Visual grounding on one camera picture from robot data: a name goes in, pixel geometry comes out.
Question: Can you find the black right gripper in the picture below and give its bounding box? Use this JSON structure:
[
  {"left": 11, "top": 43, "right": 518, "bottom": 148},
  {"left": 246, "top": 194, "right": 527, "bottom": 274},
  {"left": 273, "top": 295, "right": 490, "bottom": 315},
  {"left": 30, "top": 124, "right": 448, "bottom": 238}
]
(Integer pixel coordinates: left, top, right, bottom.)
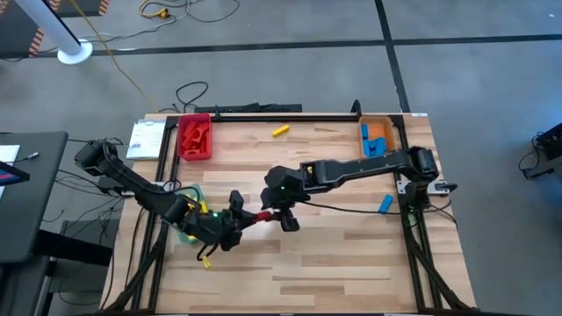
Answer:
[{"left": 262, "top": 165, "right": 308, "bottom": 221}]

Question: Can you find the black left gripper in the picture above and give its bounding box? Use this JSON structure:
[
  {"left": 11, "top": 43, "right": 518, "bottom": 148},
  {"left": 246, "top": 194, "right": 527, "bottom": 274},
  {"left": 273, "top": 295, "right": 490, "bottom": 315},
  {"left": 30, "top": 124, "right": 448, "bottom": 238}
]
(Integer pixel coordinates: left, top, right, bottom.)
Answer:
[{"left": 205, "top": 210, "right": 264, "bottom": 252}]

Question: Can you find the teal plastic bin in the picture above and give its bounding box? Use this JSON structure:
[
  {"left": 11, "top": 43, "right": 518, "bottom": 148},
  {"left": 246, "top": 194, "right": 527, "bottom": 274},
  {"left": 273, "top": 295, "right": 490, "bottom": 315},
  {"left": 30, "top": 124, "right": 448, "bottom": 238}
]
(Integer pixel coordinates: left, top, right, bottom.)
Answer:
[{"left": 174, "top": 183, "right": 210, "bottom": 246}]

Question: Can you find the red plastic bin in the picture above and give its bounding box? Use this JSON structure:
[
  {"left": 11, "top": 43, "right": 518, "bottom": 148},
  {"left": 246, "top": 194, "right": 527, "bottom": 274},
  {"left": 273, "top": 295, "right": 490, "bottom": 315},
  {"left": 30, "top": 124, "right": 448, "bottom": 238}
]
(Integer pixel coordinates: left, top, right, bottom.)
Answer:
[{"left": 176, "top": 112, "right": 214, "bottom": 162}]

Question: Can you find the white paper booklet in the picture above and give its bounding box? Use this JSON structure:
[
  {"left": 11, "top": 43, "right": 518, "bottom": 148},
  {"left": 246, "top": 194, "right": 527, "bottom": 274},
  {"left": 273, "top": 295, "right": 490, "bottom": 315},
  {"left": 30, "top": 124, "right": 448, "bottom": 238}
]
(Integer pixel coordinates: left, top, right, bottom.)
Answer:
[{"left": 126, "top": 118, "right": 167, "bottom": 162}]

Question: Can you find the orange plastic bin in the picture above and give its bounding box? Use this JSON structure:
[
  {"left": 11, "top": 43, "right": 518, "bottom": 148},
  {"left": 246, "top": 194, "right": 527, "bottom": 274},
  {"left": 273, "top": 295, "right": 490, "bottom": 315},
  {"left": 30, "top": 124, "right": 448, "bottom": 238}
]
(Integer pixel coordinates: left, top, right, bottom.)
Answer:
[{"left": 357, "top": 114, "right": 396, "bottom": 158}]

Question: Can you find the black desk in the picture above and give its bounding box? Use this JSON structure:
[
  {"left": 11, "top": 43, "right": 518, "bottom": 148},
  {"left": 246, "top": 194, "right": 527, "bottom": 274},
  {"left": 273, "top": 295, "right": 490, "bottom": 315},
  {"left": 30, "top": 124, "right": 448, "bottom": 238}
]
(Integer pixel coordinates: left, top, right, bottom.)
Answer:
[{"left": 0, "top": 130, "right": 69, "bottom": 264}]

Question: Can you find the white pole with round base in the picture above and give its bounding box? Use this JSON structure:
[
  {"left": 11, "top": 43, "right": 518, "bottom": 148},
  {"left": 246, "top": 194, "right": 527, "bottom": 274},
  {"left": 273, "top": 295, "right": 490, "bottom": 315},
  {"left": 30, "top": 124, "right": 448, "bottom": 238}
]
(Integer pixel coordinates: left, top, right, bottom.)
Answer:
[{"left": 12, "top": 0, "right": 94, "bottom": 66}]

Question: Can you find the tablet with dark screen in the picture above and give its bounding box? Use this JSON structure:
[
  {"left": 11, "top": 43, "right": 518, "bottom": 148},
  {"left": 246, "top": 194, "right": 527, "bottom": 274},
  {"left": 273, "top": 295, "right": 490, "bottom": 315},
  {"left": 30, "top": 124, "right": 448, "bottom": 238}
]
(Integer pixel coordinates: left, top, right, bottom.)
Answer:
[{"left": 0, "top": 160, "right": 31, "bottom": 188}]

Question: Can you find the white paper sheet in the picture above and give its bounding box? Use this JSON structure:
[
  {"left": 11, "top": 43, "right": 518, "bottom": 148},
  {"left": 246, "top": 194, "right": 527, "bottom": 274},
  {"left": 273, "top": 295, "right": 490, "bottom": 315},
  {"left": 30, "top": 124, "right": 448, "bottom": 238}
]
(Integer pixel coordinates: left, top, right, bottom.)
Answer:
[{"left": 0, "top": 144, "right": 21, "bottom": 164}]

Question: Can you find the black mat with orange stripes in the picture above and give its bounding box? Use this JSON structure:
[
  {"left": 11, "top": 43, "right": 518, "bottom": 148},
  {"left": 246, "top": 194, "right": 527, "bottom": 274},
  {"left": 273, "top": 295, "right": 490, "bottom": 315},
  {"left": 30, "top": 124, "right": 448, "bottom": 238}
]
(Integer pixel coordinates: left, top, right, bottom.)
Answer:
[
  {"left": 0, "top": 0, "right": 62, "bottom": 61},
  {"left": 56, "top": 0, "right": 109, "bottom": 18}
]

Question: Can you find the black equipment box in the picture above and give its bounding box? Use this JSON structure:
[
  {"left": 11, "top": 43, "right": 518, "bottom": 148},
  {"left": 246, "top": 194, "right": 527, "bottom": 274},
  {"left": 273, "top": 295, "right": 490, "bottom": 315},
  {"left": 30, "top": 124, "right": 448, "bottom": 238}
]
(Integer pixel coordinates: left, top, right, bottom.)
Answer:
[{"left": 520, "top": 121, "right": 562, "bottom": 181}]

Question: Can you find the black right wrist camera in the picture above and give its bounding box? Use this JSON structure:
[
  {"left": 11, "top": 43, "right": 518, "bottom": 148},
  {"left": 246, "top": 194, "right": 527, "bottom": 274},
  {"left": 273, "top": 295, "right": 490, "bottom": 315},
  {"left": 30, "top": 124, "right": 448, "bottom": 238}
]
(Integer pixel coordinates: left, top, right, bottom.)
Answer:
[{"left": 279, "top": 210, "right": 301, "bottom": 233}]

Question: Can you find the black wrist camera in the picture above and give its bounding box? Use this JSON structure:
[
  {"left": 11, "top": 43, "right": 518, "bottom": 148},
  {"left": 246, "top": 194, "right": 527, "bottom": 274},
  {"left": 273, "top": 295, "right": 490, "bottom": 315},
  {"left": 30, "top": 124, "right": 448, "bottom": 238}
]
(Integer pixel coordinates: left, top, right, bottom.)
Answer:
[
  {"left": 228, "top": 190, "right": 246, "bottom": 214},
  {"left": 279, "top": 210, "right": 301, "bottom": 233}
]

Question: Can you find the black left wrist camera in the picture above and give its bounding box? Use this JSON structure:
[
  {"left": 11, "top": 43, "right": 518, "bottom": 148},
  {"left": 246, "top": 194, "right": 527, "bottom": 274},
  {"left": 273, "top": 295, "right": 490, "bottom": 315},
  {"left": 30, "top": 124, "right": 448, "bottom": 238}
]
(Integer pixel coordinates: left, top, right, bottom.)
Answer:
[{"left": 228, "top": 190, "right": 246, "bottom": 214}]

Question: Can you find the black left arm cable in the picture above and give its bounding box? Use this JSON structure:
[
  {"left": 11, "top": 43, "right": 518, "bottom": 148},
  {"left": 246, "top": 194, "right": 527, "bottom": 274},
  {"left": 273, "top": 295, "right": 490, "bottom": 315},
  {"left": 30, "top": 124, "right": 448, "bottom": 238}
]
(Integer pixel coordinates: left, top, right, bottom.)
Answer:
[{"left": 196, "top": 242, "right": 220, "bottom": 262}]

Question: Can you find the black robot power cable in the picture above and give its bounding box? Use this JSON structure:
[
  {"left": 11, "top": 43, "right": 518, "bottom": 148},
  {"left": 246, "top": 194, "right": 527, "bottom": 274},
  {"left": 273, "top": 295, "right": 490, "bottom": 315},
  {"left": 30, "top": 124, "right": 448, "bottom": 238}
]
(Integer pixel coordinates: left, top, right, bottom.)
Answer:
[{"left": 300, "top": 199, "right": 460, "bottom": 230}]

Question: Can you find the black looped floor cable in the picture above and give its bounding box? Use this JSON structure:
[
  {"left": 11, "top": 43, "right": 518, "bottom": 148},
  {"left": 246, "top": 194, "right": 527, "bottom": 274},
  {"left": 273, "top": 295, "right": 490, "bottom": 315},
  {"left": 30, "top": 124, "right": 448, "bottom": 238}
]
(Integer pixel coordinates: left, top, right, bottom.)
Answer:
[{"left": 157, "top": 81, "right": 210, "bottom": 114}]

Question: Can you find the thin dark floor cable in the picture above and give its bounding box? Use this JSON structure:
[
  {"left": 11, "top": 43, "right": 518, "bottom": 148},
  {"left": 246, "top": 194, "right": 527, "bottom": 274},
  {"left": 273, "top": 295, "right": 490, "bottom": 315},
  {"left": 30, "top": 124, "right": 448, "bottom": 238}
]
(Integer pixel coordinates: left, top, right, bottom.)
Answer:
[{"left": 173, "top": 0, "right": 241, "bottom": 24}]

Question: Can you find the yellow floor cable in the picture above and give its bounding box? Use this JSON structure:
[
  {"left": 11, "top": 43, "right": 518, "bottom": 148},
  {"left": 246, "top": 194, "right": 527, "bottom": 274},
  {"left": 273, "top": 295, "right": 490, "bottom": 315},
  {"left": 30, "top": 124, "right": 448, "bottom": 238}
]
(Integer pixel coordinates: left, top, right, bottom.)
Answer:
[{"left": 68, "top": 0, "right": 160, "bottom": 114}]

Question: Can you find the coiled yellow cable with plug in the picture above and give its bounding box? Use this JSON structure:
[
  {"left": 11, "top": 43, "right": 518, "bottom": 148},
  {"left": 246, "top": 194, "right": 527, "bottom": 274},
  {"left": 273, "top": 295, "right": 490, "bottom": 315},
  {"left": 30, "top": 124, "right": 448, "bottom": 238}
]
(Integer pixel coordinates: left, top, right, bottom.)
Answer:
[{"left": 138, "top": 0, "right": 171, "bottom": 21}]

